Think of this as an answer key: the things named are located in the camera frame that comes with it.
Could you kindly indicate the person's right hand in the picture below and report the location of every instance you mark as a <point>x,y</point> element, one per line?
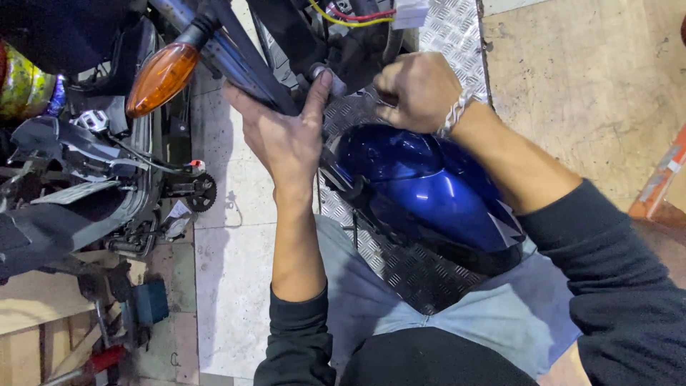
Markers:
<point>420,91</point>

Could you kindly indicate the person's left hand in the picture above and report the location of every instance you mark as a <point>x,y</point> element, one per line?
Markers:
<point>284,145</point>

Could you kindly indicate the person's right fingers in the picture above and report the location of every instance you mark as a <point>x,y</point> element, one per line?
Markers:
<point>387,102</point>

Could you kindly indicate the blue grey motorcycle frame tube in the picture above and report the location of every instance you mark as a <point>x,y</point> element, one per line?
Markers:
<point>236,59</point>

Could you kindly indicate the grey metal bushing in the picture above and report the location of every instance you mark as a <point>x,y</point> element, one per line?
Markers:
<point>337,83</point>

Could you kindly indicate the black motorcycle engine assembly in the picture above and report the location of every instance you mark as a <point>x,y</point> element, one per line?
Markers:
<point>348,43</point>

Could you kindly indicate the steel checker plate ramp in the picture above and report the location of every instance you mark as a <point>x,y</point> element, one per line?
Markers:
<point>455,32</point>

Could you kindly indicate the glossy blue motorcycle fuel tank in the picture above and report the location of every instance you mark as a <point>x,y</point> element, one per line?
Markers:
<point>429,193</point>

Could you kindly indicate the small black sprocket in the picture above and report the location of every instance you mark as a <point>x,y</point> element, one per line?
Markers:
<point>202,193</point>

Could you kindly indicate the orange turn signal lamp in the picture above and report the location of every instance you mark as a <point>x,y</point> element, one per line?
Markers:
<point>161,78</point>

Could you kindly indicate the person's light blue jeans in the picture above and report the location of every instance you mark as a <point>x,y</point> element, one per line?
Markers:
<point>498,316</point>

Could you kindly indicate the person's black sweatshirt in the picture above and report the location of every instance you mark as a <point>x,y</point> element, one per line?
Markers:
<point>429,359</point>

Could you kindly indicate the small blue box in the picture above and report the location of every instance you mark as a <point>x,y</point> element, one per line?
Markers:
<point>151,301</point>

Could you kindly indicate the stripped black motorcycle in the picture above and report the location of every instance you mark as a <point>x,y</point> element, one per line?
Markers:
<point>80,177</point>

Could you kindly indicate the yellow green motorcycle tank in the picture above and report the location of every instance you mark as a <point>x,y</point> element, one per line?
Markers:
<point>24,86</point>

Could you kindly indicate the wooden planks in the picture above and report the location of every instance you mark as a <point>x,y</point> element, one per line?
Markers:
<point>37,321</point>

